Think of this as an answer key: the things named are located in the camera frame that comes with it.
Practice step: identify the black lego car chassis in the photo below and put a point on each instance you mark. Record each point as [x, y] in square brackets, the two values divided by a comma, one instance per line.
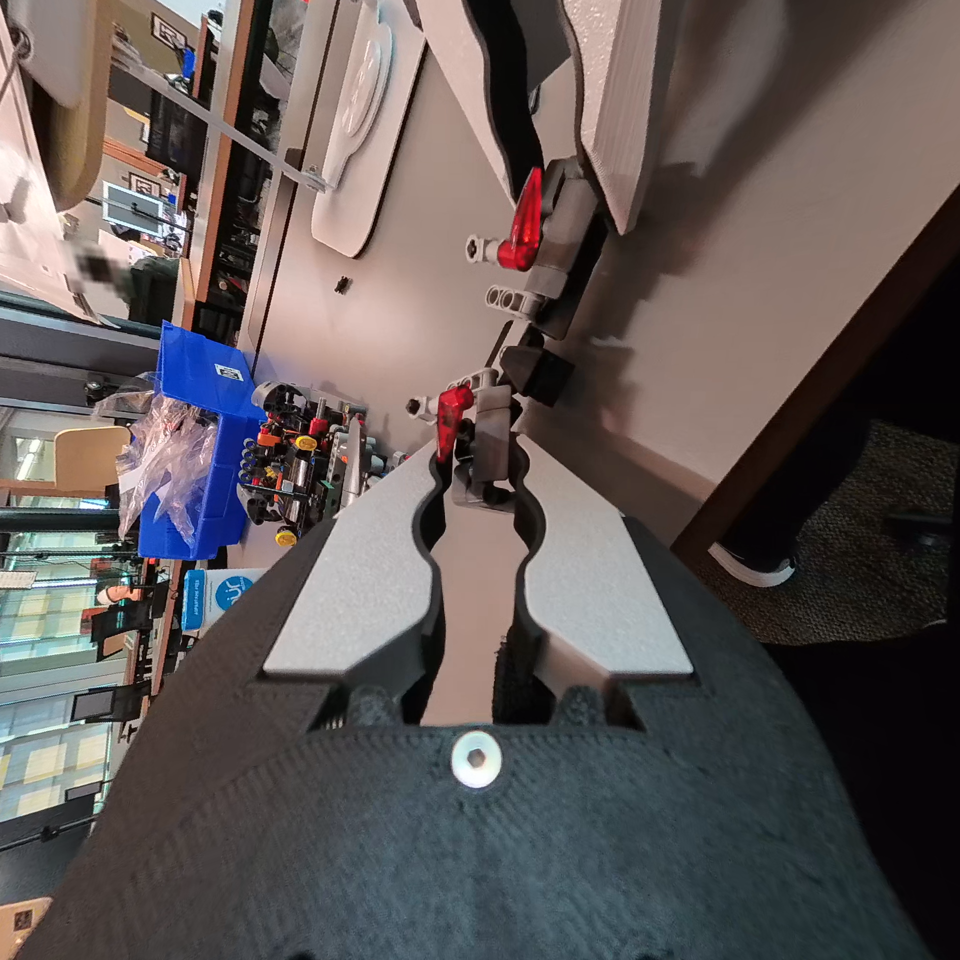
[300, 465]

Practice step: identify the white flat pad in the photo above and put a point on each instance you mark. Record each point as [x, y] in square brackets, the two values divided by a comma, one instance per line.
[352, 195]

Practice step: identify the white box blue circle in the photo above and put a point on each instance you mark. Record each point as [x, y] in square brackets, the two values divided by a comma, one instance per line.
[225, 592]

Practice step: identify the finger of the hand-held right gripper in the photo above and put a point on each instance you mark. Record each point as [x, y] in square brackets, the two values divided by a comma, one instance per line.
[622, 90]
[469, 67]

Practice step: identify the wooden chair back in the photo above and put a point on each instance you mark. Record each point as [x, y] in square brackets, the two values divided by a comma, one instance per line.
[86, 454]

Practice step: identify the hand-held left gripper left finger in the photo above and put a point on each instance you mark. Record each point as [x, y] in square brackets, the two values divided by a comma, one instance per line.
[352, 585]

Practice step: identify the black lego wedge piece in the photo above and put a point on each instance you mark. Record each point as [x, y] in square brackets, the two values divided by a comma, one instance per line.
[541, 371]

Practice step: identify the white round disc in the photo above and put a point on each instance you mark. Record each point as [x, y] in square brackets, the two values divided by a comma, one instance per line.
[367, 75]

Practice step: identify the black shoe white sole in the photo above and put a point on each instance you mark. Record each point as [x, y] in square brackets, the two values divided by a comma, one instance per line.
[754, 566]

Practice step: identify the clear plastic bags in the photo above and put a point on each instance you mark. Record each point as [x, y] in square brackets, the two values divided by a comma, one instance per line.
[165, 450]

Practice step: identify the clear acrylic strip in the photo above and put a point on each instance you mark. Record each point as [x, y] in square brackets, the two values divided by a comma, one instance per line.
[225, 131]

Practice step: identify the blue plastic bin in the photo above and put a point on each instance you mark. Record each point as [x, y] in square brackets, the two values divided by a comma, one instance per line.
[217, 390]

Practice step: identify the grey lego assembly red piece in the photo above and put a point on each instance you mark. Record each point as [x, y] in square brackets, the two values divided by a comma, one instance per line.
[491, 431]
[562, 240]

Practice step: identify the tan chair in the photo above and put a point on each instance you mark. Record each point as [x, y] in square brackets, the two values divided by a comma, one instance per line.
[75, 157]

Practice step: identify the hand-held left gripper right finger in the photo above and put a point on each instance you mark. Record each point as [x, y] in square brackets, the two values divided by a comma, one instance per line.
[600, 600]

